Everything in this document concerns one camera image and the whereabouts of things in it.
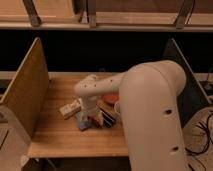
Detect blue sponge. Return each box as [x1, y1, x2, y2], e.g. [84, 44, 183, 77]
[76, 112, 92, 131]

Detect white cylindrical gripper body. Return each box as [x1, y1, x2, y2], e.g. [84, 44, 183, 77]
[81, 97, 99, 121]

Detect left wooden divider panel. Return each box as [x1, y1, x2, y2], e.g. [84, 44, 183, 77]
[0, 38, 49, 145]

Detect white snack packet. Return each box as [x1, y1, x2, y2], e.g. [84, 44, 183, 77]
[59, 100, 81, 119]

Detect black striped box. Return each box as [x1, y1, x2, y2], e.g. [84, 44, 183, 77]
[98, 100, 117, 128]

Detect orange plate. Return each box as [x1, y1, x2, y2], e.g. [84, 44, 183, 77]
[101, 94, 119, 105]

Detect black floor cables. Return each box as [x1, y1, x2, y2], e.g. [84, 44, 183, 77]
[184, 111, 213, 171]

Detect right dark divider panel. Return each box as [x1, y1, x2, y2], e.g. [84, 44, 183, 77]
[162, 38, 212, 127]

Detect white paper cup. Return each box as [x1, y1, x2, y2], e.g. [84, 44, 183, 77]
[114, 101, 121, 116]

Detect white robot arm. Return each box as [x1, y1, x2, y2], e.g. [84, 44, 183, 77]
[74, 60, 188, 171]

